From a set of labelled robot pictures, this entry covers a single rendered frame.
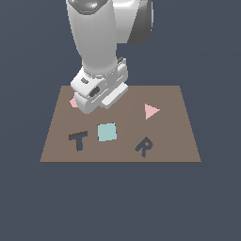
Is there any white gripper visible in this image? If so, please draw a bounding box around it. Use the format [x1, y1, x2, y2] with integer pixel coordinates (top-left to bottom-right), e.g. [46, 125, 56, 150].
[99, 56, 129, 110]

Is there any brown flat board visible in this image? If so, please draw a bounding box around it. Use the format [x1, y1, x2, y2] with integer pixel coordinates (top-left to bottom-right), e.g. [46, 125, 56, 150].
[39, 85, 202, 164]

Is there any light blue square block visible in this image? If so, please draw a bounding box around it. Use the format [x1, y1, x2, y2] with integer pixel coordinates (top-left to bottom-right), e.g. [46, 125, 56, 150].
[97, 122, 118, 142]

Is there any pink triangle block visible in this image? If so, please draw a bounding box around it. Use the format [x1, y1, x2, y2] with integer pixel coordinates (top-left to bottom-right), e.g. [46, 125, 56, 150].
[144, 103, 161, 121]

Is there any pink flat block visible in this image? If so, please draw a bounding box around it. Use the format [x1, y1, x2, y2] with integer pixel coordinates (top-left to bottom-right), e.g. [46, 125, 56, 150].
[69, 96, 79, 109]

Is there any dark letter T block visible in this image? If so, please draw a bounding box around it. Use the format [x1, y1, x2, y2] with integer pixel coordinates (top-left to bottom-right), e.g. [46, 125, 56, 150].
[68, 130, 89, 153]

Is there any dark letter R block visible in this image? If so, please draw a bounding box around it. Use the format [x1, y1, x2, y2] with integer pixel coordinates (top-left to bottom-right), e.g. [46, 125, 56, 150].
[135, 136, 154, 158]

